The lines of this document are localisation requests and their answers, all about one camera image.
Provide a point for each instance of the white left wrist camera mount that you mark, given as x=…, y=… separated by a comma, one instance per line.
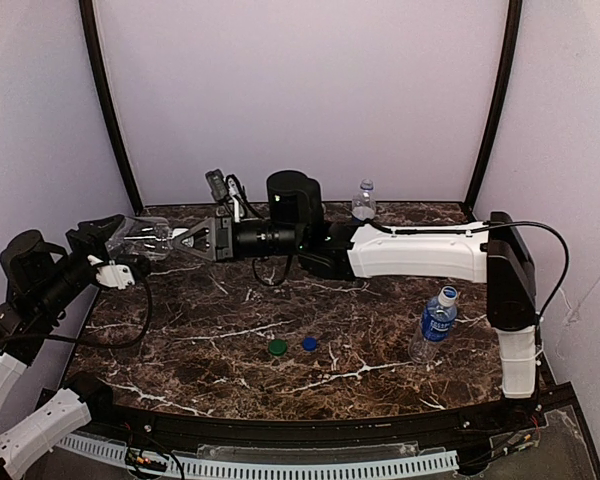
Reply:
x=111, y=275

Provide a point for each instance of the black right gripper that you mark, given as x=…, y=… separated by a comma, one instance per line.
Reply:
x=223, y=239

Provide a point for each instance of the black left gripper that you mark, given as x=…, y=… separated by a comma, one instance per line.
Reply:
x=81, y=242

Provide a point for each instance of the black front table rail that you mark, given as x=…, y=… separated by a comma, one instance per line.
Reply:
x=480, y=434

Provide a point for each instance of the black right frame post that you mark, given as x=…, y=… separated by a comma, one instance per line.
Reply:
x=501, y=83

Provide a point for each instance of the blue bottle cap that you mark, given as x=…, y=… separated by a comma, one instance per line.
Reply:
x=309, y=344

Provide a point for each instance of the clear bottle blue label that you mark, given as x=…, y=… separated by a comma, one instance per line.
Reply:
x=435, y=325

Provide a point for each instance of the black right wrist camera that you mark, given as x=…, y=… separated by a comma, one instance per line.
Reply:
x=229, y=193

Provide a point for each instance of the black frame post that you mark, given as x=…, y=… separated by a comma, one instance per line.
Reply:
x=105, y=98
x=501, y=83

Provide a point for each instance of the clear Pepsi bottle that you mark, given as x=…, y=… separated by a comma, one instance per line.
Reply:
x=363, y=204

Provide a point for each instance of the clear bottle white cap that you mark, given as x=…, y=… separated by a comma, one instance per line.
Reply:
x=151, y=237

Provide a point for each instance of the black left frame post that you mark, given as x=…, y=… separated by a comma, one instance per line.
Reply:
x=105, y=98

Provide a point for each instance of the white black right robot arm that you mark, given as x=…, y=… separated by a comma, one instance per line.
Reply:
x=492, y=253

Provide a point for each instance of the white slotted cable duct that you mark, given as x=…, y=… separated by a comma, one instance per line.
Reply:
x=388, y=461

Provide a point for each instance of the green bottle cap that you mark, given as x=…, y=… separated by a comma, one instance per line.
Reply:
x=277, y=347

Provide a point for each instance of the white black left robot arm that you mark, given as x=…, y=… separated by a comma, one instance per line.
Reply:
x=43, y=279

